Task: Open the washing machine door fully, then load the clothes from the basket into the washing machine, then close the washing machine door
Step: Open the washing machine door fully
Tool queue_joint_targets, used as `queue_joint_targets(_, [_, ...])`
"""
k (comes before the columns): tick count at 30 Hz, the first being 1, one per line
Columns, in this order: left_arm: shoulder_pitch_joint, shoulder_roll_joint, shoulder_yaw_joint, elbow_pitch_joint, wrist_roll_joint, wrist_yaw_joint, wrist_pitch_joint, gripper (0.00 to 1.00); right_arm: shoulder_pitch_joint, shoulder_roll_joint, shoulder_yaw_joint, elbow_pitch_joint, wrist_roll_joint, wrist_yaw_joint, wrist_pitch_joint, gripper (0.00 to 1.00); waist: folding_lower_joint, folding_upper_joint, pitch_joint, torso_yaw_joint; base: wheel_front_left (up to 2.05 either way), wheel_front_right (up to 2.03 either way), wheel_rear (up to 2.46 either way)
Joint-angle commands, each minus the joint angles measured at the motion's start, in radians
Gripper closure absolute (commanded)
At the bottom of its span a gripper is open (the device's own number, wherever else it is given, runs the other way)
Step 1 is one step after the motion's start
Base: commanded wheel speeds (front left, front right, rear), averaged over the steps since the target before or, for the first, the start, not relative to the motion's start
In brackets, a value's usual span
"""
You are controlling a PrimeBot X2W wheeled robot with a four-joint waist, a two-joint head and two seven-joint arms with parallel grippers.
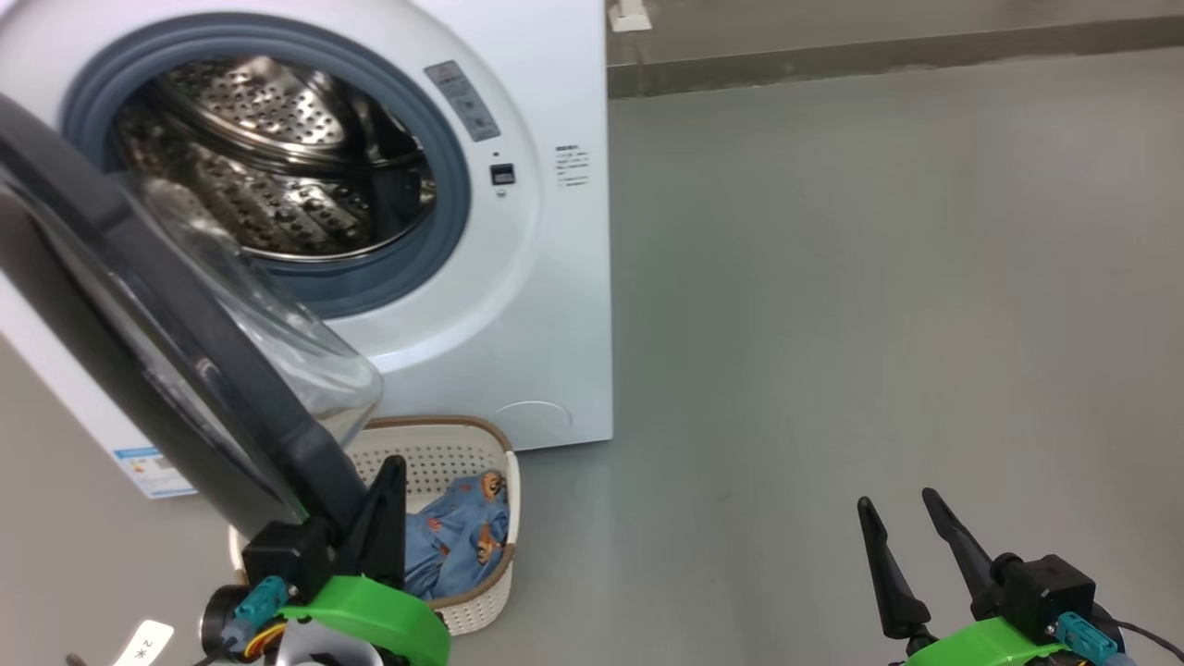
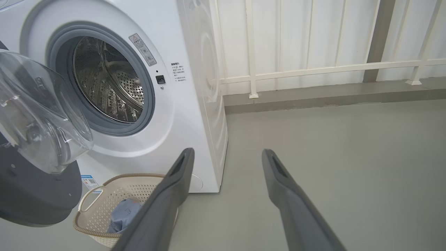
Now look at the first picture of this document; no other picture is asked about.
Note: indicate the teal right camera connector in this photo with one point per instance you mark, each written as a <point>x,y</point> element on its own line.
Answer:
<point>1084,636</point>

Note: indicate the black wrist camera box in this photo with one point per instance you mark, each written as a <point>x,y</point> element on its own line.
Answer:
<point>1045,583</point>
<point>287,550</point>

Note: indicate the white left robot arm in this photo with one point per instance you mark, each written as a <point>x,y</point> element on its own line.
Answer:
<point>324,647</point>

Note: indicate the black door latch socket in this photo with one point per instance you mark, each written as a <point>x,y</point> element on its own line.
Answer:
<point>502,174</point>

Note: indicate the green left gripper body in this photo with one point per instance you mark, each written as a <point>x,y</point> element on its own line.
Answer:
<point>388,615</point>

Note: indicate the cream perforated laundry basket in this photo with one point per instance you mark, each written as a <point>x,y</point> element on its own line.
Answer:
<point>462,444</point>

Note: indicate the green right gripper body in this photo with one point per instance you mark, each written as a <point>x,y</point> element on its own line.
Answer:
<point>990,646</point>

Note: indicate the teal left camera connector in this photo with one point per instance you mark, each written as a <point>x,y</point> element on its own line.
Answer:
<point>261,597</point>

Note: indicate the blue energy label sticker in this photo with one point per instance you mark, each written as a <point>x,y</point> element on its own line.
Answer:
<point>148,467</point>

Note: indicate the small black text label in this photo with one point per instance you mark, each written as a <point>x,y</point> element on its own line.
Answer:
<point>572,166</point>

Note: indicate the white front-load washing machine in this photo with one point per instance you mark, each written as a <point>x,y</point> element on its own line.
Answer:
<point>555,277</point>

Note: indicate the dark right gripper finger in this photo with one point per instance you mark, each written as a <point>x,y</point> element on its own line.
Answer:
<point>962,550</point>
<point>895,592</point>

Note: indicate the teal camera connector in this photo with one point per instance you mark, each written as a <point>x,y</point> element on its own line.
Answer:
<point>1084,636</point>
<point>261,597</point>

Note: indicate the white post foot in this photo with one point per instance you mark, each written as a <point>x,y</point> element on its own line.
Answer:
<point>629,14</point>

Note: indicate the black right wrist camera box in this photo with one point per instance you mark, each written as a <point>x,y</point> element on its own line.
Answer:
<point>1045,583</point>

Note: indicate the black round washer door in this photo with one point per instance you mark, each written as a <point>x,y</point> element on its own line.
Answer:
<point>185,370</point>

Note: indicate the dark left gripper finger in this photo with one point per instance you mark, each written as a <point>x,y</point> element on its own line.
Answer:
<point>384,536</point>

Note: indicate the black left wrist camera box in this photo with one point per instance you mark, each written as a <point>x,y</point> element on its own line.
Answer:
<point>287,550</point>

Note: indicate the grey warning sticker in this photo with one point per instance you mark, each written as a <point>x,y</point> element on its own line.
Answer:
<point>462,102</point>

